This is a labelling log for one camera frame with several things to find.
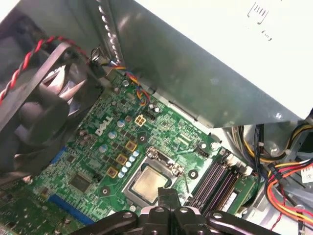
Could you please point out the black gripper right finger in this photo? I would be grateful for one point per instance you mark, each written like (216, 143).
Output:
(185, 222)

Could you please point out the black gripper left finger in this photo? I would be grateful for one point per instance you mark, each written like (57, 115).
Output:
(156, 222)

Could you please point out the thin metal locking lever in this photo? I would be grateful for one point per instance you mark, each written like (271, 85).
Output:
(186, 186)

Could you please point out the silver CPU green edge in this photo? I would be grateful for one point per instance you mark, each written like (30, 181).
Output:
(150, 182)

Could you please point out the metal socket cover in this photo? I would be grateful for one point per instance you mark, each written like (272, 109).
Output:
(136, 175)

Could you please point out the CPU socket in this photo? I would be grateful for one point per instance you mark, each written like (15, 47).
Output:
(139, 199)

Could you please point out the black RAM slot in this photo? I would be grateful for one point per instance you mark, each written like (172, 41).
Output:
(227, 192)
(219, 189)
(212, 184)
(204, 180)

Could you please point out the blue expansion slot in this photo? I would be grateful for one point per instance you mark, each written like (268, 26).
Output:
(71, 210)

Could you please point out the green motherboard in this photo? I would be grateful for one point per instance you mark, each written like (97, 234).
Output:
(171, 127)

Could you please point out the blue board connector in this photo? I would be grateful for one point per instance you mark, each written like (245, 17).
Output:
(58, 155)

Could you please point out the silver power supply unit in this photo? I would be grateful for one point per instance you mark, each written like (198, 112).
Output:
(195, 61)

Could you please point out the black case fan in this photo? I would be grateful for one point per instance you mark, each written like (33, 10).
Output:
(36, 110)

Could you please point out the black and silver PC case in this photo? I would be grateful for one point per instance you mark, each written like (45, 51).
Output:
(73, 22)

